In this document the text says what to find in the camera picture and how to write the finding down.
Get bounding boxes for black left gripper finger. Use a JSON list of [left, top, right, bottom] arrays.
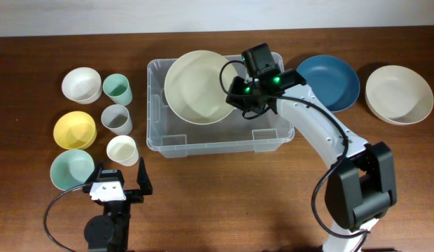
[[136, 157, 153, 195], [86, 162, 104, 184]]

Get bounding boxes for beige large bowl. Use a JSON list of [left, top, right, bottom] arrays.
[[164, 50, 238, 125], [365, 65, 434, 125]]

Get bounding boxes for dark blue large bowl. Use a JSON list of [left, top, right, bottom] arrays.
[[297, 55, 361, 113]]

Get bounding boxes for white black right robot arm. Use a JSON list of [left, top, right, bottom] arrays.
[[224, 43, 397, 251]]

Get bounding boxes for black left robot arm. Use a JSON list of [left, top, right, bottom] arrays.
[[83, 157, 153, 252]]

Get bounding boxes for mint green small bowl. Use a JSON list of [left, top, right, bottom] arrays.
[[50, 149, 95, 191]]

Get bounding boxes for cream white cup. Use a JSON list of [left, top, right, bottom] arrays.
[[106, 135, 139, 167]]

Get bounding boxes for yellow small bowl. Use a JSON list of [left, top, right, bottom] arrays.
[[53, 111, 97, 150]]

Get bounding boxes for clear plastic storage bin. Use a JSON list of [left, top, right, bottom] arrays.
[[146, 59, 295, 158]]

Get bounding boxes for grey cup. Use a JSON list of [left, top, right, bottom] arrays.
[[101, 104, 132, 135]]

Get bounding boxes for mint green cup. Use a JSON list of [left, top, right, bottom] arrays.
[[103, 73, 132, 106]]

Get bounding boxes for white small bowl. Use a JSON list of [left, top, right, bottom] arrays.
[[62, 67, 102, 104]]

